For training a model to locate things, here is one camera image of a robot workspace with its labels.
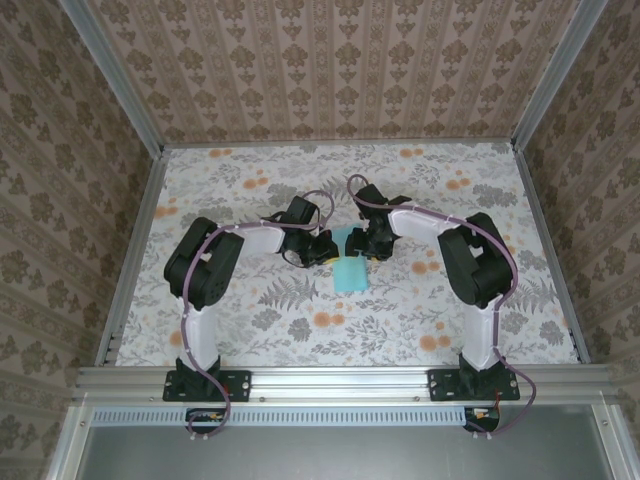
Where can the teal cloth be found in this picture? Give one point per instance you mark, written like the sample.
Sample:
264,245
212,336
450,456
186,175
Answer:
350,277

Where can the aluminium front rail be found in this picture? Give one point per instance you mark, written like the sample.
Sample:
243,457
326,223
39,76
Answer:
340,382

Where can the grey metal panel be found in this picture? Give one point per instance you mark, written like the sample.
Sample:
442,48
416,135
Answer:
340,455

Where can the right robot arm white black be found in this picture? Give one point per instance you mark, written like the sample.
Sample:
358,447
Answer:
480,340

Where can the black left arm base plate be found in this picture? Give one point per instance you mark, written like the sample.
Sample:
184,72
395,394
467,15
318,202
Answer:
240,387

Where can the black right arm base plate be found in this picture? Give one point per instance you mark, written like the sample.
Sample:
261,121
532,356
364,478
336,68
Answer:
440,387

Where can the aluminium side rail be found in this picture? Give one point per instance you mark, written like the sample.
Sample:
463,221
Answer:
136,250
549,250

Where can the floral table cover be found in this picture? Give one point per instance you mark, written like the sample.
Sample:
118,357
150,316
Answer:
350,345

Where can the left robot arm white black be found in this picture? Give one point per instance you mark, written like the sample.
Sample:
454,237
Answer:
202,330

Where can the aluminium back rail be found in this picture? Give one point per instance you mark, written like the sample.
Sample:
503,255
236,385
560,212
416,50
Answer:
340,144

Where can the aluminium corner post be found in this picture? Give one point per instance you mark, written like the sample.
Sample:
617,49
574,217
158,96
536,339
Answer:
118,75
557,75

